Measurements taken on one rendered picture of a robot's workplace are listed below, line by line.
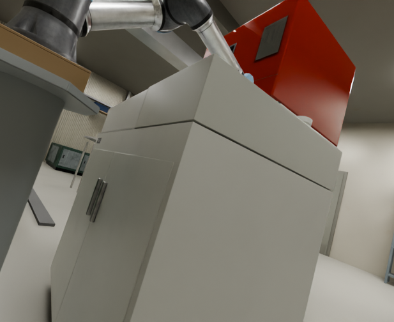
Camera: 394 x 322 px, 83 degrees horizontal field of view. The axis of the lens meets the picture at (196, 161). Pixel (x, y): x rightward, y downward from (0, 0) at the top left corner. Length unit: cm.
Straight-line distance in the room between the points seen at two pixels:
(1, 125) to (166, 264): 42
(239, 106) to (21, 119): 46
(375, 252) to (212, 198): 620
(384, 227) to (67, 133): 934
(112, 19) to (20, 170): 54
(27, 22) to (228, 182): 54
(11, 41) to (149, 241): 45
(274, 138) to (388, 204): 609
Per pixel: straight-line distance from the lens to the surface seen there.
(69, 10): 67
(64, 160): 709
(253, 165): 56
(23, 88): 59
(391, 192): 668
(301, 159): 72
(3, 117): 58
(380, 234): 659
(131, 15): 92
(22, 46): 57
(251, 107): 55
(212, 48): 98
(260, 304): 73
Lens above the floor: 70
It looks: 6 degrees up
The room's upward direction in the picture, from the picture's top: 17 degrees clockwise
